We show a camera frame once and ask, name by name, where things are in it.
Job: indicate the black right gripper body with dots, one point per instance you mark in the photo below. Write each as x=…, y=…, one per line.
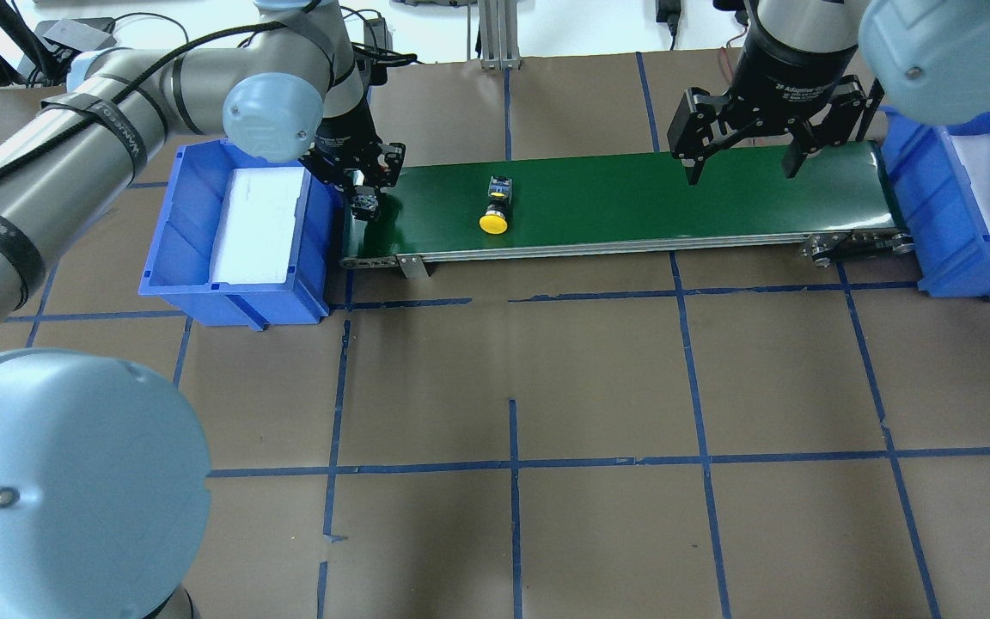
x=783, y=70

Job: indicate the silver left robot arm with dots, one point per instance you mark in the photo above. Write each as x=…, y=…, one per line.
x=267, y=399

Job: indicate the white foam pad left bin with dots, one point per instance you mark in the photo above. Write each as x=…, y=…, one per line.
x=254, y=237

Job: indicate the aluminium frame post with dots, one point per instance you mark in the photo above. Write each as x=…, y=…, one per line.
x=498, y=35

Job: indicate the blue right plastic bin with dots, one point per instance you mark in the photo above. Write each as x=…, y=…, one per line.
x=936, y=202

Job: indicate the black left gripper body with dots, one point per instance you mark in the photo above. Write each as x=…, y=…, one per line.
x=342, y=137

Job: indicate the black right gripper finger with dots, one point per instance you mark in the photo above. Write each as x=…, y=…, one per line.
x=694, y=164
x=796, y=155

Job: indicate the green conveyor belt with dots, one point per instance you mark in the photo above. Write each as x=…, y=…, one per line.
x=840, y=207

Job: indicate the blue plastic bin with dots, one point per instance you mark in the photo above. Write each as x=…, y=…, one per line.
x=178, y=265
x=936, y=202

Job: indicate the blue left plastic bin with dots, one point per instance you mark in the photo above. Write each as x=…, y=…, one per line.
x=178, y=265

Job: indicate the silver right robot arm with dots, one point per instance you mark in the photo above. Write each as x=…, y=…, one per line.
x=932, y=57

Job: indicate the yellow push button switch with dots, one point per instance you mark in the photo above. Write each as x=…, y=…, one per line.
x=496, y=217

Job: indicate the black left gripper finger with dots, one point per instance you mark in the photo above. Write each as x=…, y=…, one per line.
x=349, y=190
x=392, y=175

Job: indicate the red push button switch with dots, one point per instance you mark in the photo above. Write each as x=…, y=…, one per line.
x=364, y=203

